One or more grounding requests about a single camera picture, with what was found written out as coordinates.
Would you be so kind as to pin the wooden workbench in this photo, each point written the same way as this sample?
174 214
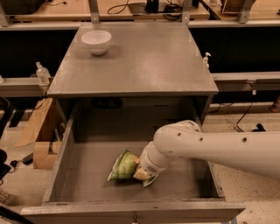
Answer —
78 10
257 10

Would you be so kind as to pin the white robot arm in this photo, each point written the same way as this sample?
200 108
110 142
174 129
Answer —
254 152

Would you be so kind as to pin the clear pump bottle left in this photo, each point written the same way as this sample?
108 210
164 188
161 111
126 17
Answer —
42 74

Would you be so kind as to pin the small white pump bottle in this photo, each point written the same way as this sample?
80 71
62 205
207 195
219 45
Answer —
206 58

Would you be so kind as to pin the white bowl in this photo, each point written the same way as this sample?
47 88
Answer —
97 42

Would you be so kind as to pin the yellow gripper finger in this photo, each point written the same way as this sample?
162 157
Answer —
141 174

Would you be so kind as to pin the black chair edge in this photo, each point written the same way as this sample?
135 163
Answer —
6 110

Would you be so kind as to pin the wooden workbench right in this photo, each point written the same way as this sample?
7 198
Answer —
257 10

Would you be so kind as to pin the green jalapeno chip bag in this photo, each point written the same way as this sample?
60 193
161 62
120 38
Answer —
125 167

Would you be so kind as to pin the open grey top drawer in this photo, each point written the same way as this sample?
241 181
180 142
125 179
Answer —
81 193

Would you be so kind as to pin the wooden workbench left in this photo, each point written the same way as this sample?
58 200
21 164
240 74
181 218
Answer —
78 10

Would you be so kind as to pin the grey wooden cabinet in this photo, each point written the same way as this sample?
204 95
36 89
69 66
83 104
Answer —
143 59

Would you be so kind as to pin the brown cardboard box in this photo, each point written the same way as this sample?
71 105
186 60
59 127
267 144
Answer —
43 132

